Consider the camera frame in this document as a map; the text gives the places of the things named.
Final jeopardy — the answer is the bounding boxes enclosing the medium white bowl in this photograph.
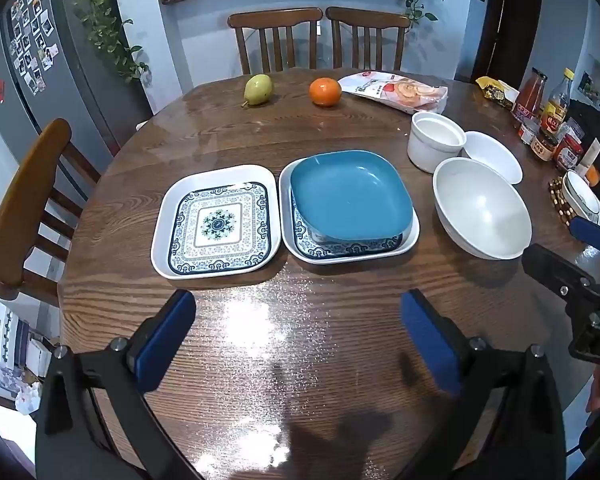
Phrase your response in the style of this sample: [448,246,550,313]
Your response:
[461,131,524,185]

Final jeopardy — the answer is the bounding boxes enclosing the plain blue square plate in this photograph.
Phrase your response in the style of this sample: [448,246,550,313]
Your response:
[290,150,414,242]

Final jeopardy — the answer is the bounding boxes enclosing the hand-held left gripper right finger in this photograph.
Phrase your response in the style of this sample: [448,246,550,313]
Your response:
[400,289,566,480]

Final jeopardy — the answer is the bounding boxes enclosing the wooden slat-back chair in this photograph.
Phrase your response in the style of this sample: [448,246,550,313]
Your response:
[227,7,324,76]
[325,6,412,71]

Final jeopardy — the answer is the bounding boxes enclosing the hanging green vine plant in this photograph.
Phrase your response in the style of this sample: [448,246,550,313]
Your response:
[62,0,151,83]

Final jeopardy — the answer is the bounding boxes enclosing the red-label jar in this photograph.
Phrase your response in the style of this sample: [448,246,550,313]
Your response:
[554,132,585,172]

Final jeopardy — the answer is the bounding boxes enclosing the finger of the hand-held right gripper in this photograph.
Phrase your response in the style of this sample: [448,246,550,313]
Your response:
[522,244,599,311]
[569,217,600,257]

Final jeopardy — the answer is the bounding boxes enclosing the white straight-sided bowl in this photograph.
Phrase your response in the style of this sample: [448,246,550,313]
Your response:
[407,111,467,174]

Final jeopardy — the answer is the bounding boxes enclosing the green pear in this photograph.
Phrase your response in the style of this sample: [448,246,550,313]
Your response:
[240,74,274,109]

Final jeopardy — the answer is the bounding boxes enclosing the grey refrigerator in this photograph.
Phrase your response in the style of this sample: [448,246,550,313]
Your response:
[0,0,153,161]

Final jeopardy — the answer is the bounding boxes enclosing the small blue-rimmed bowl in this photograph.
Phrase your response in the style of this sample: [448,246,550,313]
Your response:
[561,170,600,228]

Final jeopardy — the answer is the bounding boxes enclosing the orange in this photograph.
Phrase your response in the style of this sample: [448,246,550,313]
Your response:
[309,77,342,108]

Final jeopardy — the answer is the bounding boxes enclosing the large white bowl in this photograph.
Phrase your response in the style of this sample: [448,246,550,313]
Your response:
[432,157,533,261]

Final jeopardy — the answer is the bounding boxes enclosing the clear snack packet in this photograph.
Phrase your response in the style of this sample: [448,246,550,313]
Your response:
[338,71,449,114]

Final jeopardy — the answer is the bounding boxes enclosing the chili sauce jar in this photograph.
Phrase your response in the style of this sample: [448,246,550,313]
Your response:
[531,130,558,162]

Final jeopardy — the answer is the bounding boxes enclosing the orange-capped bottle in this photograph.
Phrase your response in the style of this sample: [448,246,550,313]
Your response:
[575,137,600,186]

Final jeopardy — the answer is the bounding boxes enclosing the yellow snack packet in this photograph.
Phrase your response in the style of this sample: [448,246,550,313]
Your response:
[475,76,521,109]

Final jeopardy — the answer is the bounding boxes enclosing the cluster of fridge photos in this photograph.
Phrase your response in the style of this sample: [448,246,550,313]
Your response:
[9,0,61,96]

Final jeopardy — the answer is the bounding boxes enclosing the yellow-capped sauce bottle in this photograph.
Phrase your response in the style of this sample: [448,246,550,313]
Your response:
[539,68,576,136]

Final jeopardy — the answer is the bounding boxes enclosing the dark brown door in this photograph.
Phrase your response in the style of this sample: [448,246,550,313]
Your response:
[471,0,543,91]

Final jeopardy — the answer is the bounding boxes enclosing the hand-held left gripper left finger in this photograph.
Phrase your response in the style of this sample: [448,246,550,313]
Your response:
[34,289,206,480]

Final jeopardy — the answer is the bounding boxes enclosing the wooden chair with curved back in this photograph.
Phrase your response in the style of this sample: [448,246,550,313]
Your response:
[0,118,102,307]

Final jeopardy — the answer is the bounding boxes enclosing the blue patterned square plate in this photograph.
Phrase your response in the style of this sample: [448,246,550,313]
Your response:
[151,164,282,280]
[278,156,421,264]

